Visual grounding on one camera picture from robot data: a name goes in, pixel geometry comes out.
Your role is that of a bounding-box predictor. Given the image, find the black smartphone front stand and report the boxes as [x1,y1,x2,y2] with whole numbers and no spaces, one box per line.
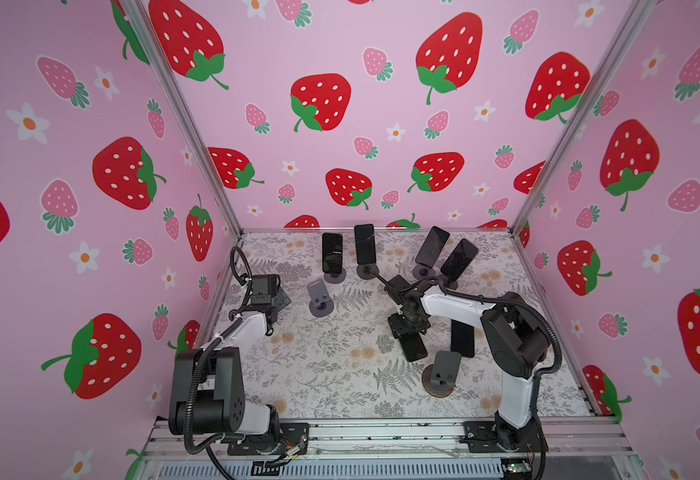
[399,332,428,362]

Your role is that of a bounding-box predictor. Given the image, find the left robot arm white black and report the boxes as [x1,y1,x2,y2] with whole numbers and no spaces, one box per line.
[168,289,290,444]

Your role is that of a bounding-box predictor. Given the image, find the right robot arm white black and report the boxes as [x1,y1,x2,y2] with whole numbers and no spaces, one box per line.
[382,276,561,453]

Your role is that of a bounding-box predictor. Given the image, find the grey stand right back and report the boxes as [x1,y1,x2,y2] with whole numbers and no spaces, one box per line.
[412,264,436,280]

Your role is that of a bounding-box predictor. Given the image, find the grey phone stand front left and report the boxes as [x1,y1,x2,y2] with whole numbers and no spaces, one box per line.
[307,280,334,318]

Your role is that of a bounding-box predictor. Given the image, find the dark grey stand centre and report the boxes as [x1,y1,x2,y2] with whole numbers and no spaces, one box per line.
[356,263,379,280]

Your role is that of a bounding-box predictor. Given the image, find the grey stand wooden base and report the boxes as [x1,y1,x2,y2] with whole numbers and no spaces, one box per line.
[422,351,462,398]

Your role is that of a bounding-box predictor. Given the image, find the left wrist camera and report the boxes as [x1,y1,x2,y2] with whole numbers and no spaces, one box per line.
[250,274,281,304]

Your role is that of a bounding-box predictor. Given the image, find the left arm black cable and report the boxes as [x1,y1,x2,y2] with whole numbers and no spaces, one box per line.
[183,245,254,455]

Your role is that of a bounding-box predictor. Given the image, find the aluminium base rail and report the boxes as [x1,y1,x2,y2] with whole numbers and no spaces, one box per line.
[135,417,649,479]

